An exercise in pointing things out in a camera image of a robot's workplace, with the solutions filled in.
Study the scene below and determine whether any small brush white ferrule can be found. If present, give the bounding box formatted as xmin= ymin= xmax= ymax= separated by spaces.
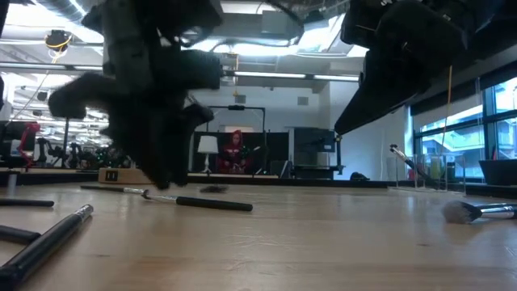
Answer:
xmin=389 ymin=144 xmax=430 ymax=179

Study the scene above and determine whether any white lamp wooden base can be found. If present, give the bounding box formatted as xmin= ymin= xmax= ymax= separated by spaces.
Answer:
xmin=98 ymin=167 xmax=153 ymax=185

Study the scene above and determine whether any grey ceiling box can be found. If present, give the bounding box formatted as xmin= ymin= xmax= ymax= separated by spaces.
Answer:
xmin=261 ymin=10 xmax=288 ymax=36

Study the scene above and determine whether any black bin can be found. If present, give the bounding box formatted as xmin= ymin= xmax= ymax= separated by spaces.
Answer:
xmin=478 ymin=158 xmax=517 ymax=187

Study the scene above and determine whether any small white table lamp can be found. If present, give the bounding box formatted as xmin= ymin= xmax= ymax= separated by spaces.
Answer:
xmin=197 ymin=135 xmax=220 ymax=174

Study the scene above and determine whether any large black pen foreground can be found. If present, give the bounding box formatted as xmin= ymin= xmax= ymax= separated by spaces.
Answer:
xmin=0 ymin=204 xmax=95 ymax=286

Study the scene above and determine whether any slim silver handle brush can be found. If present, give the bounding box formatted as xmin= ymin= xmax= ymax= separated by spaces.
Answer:
xmin=470 ymin=202 xmax=517 ymax=209

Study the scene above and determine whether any yellow black ceiling cord reel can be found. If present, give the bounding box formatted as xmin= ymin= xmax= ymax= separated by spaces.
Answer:
xmin=44 ymin=29 xmax=73 ymax=53

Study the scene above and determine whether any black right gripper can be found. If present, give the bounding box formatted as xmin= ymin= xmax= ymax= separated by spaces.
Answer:
xmin=334 ymin=0 xmax=477 ymax=137

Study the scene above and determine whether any hanging yellow cord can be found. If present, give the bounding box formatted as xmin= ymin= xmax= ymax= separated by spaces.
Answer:
xmin=442 ymin=64 xmax=453 ymax=154

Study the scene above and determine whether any black cabinet machine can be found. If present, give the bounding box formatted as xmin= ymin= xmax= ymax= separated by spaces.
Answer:
xmin=288 ymin=126 xmax=346 ymax=180

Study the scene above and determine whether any person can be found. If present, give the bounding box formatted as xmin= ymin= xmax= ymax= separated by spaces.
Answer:
xmin=217 ymin=129 xmax=254 ymax=175

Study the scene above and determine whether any large powder brush silver ferrule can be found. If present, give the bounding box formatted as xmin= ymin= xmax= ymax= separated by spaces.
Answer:
xmin=442 ymin=200 xmax=517 ymax=226

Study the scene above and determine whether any clear acrylic organizer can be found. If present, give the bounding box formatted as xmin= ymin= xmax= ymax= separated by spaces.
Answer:
xmin=394 ymin=152 xmax=467 ymax=196

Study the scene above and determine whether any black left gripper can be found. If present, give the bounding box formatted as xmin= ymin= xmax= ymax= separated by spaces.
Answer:
xmin=48 ymin=50 xmax=215 ymax=190

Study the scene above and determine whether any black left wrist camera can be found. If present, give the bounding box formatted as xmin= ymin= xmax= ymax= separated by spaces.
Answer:
xmin=161 ymin=50 xmax=224 ymax=91

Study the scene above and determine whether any red stand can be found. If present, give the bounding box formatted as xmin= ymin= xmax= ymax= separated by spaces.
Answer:
xmin=16 ymin=122 xmax=41 ymax=169

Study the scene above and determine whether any long ceiling light bar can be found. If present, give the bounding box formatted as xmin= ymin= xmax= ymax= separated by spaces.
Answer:
xmin=222 ymin=69 xmax=360 ymax=84

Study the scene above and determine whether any black metal stand frame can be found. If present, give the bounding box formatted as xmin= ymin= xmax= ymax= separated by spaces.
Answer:
xmin=62 ymin=116 xmax=72 ymax=167

